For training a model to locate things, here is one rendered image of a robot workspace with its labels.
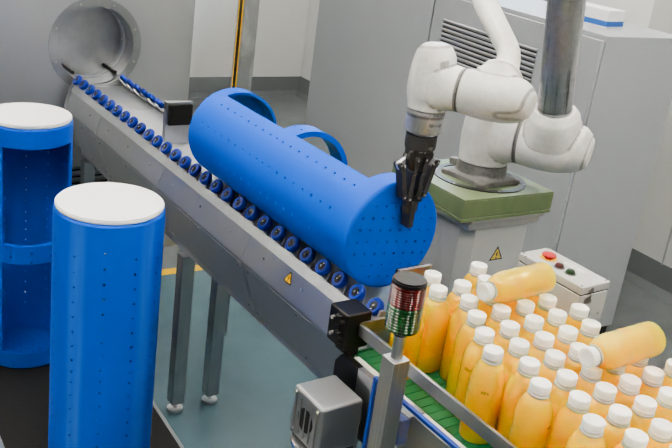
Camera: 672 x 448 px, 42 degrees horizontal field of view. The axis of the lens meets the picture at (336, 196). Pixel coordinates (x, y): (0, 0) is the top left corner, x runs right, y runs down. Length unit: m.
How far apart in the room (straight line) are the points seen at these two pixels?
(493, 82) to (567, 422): 0.75
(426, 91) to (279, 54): 5.89
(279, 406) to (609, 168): 1.70
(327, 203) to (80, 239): 0.62
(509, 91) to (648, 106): 2.05
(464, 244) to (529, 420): 1.12
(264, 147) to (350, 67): 2.62
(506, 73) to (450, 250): 0.89
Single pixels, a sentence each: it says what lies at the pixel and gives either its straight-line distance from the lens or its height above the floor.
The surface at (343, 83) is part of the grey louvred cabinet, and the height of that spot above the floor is 0.79.
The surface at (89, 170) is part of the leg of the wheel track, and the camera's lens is 3.87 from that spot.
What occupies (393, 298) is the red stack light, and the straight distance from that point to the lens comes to 1.54.
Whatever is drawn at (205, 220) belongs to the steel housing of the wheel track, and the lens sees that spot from 2.73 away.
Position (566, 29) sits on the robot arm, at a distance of 2.45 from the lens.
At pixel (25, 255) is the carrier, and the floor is 0.59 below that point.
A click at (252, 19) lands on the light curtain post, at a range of 3.36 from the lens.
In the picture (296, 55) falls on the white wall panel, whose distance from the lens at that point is 7.93.
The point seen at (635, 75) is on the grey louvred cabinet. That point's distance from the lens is 3.83.
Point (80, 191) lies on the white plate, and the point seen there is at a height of 1.04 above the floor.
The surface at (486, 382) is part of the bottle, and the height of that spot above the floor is 1.04.
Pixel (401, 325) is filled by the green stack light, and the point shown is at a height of 1.18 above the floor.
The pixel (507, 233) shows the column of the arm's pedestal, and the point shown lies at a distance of 2.77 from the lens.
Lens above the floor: 1.90
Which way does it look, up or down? 20 degrees down
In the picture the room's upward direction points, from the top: 8 degrees clockwise
